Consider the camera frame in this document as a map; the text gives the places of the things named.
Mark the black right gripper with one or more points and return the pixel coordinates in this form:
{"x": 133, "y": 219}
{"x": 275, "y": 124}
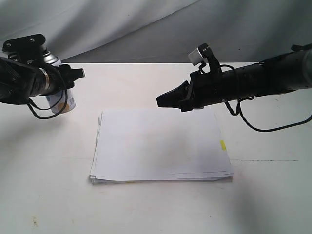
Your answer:
{"x": 201, "y": 91}

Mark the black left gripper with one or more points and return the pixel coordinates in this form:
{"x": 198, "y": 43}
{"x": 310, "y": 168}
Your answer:
{"x": 55, "y": 78}

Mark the white dotted spray paint can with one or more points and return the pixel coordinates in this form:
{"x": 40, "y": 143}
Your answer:
{"x": 57, "y": 101}

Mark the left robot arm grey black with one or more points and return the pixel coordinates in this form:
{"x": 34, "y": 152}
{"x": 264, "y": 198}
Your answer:
{"x": 19, "y": 81}

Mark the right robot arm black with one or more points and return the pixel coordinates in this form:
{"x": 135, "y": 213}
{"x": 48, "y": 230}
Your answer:
{"x": 281, "y": 74}

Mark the grey backdrop cloth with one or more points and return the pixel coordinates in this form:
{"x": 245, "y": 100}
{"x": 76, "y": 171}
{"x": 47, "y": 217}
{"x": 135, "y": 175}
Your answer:
{"x": 159, "y": 31}

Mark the stack of white paper sheets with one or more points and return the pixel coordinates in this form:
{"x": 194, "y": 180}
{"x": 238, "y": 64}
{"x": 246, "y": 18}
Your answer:
{"x": 159, "y": 145}

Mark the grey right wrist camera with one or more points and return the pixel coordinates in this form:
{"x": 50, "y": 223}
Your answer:
{"x": 199, "y": 54}

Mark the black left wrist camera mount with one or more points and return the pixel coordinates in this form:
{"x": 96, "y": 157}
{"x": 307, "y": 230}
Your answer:
{"x": 26, "y": 49}

